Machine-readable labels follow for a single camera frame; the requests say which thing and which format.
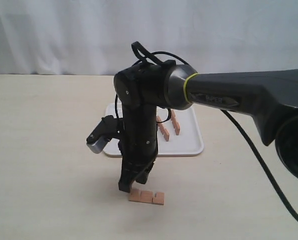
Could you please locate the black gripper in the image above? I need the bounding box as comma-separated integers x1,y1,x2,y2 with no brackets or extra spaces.
118,104,158,193

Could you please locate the wooden notched stick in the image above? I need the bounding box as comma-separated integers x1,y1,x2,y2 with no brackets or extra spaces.
128,188,165,206
171,109,181,136
156,115,170,142

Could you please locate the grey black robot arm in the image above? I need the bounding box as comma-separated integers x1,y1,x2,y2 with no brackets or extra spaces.
113,62,298,193

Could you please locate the white rectangular tray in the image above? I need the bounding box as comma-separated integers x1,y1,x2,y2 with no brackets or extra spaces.
103,103,204,158

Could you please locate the white curtain backdrop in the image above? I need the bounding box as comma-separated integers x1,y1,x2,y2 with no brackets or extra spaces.
0,0,298,75

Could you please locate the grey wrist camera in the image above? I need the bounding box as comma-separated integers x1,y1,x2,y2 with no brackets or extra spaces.
86,115,123,154

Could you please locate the black cable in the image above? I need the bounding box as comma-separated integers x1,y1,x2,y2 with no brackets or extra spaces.
113,41,298,232

